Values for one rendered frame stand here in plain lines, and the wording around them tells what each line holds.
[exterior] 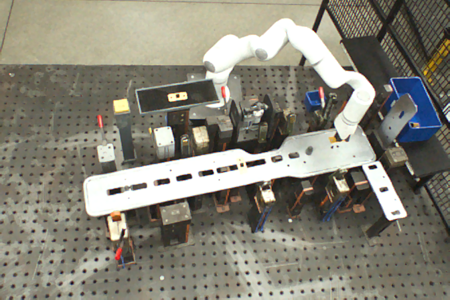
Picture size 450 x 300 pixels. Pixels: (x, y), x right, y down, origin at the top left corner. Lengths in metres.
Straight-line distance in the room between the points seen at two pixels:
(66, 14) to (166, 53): 0.95
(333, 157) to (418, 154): 0.42
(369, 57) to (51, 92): 1.82
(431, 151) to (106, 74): 1.83
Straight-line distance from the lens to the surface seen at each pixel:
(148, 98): 2.06
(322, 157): 2.19
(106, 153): 2.03
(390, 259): 2.44
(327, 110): 2.22
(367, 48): 2.70
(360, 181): 2.22
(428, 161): 2.37
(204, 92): 2.08
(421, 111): 2.48
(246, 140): 2.20
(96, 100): 2.65
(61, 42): 3.96
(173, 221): 1.91
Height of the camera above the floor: 2.81
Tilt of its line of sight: 57 degrees down
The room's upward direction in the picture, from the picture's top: 11 degrees clockwise
